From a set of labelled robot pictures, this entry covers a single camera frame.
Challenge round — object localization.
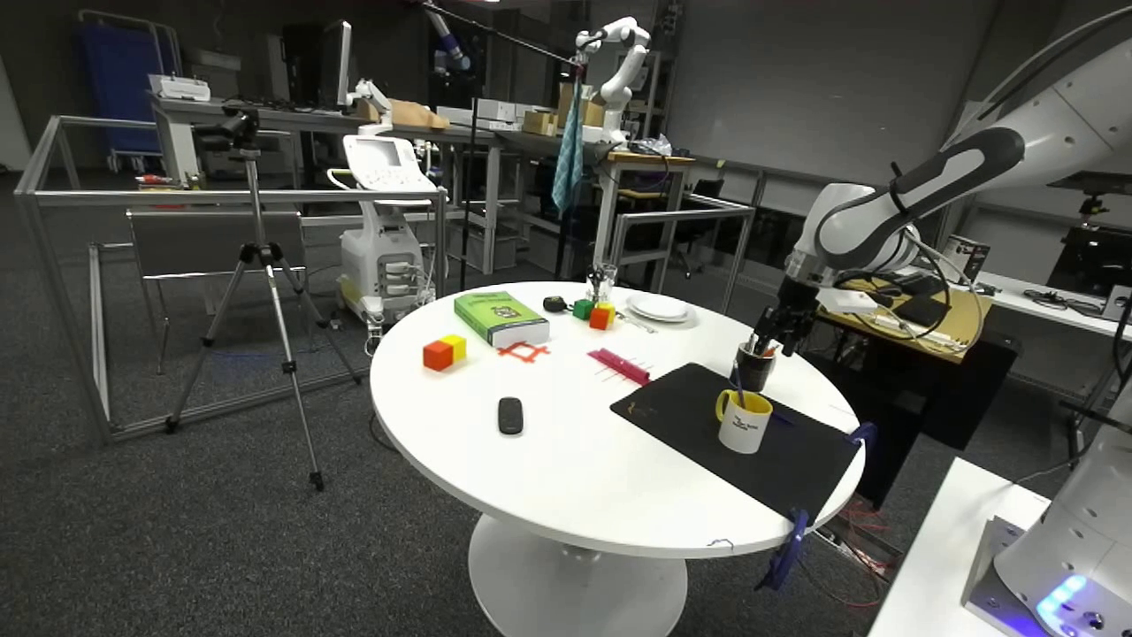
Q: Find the grey metal railing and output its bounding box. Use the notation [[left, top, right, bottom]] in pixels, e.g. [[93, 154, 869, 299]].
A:
[[600, 162, 770, 312]]

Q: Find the teal hanging cloth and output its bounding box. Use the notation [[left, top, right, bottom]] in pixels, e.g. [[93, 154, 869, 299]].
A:
[[547, 101, 591, 220]]

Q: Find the cardboard box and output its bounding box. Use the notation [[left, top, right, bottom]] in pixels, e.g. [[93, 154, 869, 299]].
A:
[[387, 101, 454, 135]]

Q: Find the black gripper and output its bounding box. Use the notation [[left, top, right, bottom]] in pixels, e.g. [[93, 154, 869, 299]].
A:
[[755, 272, 825, 361]]

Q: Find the black boom stand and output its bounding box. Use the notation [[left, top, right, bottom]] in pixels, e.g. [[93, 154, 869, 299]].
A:
[[417, 0, 586, 294]]

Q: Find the black cabinet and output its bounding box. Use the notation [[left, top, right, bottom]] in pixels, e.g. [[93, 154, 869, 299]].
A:
[[779, 300, 1019, 508]]

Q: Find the white mug yellow inside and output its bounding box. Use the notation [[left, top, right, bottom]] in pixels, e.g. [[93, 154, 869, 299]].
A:
[[712, 385, 779, 456]]

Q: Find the small white plate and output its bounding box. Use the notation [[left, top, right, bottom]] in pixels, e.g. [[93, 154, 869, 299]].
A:
[[627, 289, 698, 325]]

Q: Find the green book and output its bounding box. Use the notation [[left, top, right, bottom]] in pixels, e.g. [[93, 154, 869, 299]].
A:
[[449, 286, 556, 356]]

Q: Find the black oval mouse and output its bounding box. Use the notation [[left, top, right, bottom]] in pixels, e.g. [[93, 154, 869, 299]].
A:
[[495, 394, 526, 439]]

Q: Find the pink ruler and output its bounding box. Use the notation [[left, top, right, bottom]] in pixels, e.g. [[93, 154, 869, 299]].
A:
[[586, 348, 653, 391]]

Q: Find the white round table pedestal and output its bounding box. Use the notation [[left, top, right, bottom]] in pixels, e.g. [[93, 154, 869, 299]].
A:
[[466, 511, 691, 637]]

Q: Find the black mat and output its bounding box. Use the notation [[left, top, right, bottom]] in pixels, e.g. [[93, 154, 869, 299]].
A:
[[608, 361, 869, 527]]

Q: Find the black cup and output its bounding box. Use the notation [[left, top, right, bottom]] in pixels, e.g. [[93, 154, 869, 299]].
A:
[[727, 345, 779, 396]]

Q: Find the glass holding pens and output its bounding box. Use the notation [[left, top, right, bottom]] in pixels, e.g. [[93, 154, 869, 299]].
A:
[[585, 264, 618, 307]]

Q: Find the blue board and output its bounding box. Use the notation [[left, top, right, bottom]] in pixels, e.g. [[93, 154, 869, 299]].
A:
[[73, 10, 181, 156]]

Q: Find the stack of white plates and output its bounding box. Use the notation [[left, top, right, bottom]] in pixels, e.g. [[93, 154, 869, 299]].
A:
[[618, 294, 700, 331]]

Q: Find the grey metal frame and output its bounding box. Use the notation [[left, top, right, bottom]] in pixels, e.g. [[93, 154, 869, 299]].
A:
[[12, 114, 454, 444]]

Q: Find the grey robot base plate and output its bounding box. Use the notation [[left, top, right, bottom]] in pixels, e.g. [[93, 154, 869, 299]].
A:
[[960, 514, 1065, 637]]

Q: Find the grey frame panel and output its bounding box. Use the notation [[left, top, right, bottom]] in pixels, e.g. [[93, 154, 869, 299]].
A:
[[124, 208, 308, 285]]

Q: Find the white equipment cart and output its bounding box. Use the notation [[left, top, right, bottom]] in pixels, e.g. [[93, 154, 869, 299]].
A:
[[326, 130, 440, 334]]

